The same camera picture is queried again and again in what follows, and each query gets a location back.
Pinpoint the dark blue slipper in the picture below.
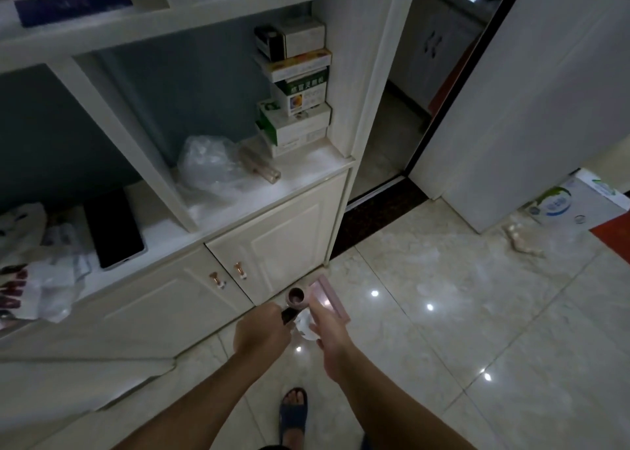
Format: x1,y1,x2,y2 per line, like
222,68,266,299
278,387,310,445

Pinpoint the person's right forearm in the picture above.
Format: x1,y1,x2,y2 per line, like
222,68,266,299
327,354,476,450

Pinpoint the white kitchen cabinet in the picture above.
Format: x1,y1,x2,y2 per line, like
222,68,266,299
388,0,518,116

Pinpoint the red doormat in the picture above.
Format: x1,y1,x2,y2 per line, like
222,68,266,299
588,213,630,266

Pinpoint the person's left leg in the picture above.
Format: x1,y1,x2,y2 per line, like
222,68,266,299
265,390,308,450

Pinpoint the black sliding door frame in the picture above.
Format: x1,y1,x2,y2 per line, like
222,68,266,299
328,0,535,262

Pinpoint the dark blue flat box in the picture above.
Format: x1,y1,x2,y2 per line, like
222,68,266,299
13,0,135,28

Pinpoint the crumpled clear plastic bag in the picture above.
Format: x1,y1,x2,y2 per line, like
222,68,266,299
177,134,257,195

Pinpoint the person's left forearm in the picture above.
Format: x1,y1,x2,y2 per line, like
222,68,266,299
113,346,276,450

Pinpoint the stack of small boxes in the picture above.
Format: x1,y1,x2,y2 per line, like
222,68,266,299
253,15,335,159

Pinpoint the person's left hand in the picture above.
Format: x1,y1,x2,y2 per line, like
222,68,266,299
234,302,296,362

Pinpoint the white green cardboard box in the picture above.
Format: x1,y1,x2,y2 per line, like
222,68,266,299
521,168,630,239

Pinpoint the small tan tube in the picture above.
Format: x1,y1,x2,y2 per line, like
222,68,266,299
238,144,282,185

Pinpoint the crumpled patterned bag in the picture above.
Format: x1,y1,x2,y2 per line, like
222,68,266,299
0,202,95,325

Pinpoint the black phone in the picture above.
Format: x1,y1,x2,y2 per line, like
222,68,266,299
82,186,148,272

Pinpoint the clear plastic bag with eggs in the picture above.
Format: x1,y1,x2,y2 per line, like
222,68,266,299
501,220,547,258

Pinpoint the person's right hand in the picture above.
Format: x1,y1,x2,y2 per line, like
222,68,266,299
308,306,358,382

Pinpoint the pink dustpan with metal handle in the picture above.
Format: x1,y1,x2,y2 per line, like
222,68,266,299
279,275,352,342

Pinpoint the white shoe cabinet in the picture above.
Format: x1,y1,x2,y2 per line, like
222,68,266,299
411,0,630,234

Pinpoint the white shelf cabinet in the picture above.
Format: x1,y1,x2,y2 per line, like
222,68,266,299
0,0,423,434

